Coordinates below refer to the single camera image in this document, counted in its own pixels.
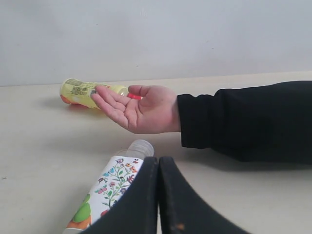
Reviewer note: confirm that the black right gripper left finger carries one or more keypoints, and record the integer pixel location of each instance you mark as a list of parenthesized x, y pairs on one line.
[(137, 210)]

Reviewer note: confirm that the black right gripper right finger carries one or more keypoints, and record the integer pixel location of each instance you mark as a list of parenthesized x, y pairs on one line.
[(182, 210)]

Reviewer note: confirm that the floral label clear bottle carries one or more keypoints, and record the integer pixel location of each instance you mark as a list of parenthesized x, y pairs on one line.
[(114, 180)]

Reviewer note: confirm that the yellow label bottle red cap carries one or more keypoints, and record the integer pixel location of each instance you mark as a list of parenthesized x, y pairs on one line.
[(76, 92)]

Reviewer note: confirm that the black sleeved forearm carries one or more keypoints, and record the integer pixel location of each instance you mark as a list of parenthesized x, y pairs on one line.
[(270, 123)]

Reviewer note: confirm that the open human hand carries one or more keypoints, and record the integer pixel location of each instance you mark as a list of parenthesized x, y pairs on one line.
[(156, 112)]

